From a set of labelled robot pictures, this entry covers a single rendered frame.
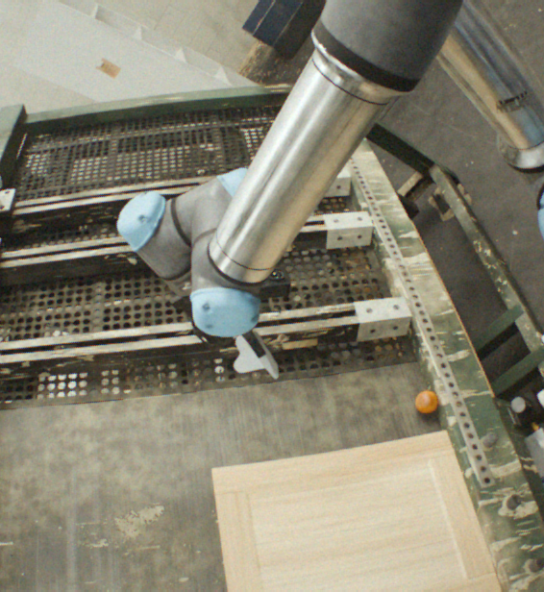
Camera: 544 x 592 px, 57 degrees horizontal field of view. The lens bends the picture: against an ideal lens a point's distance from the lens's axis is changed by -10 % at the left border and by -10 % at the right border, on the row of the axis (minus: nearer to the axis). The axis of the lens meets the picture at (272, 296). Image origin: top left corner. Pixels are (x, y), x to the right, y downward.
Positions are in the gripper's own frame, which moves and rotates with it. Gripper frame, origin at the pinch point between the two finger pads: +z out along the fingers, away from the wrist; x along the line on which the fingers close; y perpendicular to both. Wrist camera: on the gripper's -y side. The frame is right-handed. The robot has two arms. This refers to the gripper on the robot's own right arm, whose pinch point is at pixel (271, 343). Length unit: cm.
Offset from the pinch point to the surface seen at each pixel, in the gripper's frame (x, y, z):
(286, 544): 26.1, 15.1, 21.8
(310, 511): 20.8, 9.6, 24.1
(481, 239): -80, -66, 94
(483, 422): 13.5, -27.1, 38.5
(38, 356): -22, 50, -8
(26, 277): -53, 57, -9
